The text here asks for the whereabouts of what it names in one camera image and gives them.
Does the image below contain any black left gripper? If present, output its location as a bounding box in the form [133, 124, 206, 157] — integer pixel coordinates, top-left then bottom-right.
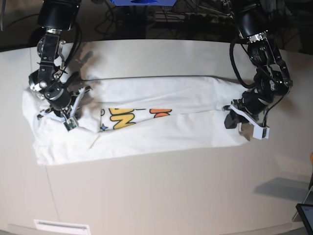
[224, 92, 271, 129]

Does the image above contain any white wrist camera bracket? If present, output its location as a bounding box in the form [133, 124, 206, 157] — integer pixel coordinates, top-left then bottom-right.
[37, 86, 91, 131]
[222, 104, 270, 140]

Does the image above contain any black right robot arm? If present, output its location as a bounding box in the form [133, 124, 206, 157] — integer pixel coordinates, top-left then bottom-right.
[29, 0, 81, 118]

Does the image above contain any laptop with dark screen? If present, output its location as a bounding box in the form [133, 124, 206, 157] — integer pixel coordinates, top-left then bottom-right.
[292, 168, 313, 235]

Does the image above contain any white paper label strip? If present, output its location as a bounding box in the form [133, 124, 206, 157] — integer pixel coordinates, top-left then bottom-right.
[34, 219, 91, 235]

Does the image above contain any white printed T-shirt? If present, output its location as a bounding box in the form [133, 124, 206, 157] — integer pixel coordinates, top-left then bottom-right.
[22, 76, 246, 165]

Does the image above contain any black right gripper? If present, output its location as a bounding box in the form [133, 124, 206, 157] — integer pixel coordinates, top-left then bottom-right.
[43, 84, 79, 117]

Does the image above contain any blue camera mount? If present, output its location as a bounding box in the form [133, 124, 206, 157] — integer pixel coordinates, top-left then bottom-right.
[110, 0, 176, 6]

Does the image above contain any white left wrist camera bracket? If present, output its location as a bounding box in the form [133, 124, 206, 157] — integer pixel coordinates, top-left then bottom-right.
[222, 104, 270, 140]

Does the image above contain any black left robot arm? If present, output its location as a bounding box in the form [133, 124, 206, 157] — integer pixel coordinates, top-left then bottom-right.
[223, 0, 293, 129]

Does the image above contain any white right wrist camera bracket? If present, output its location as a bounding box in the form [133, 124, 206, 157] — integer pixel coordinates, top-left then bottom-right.
[37, 86, 91, 131]

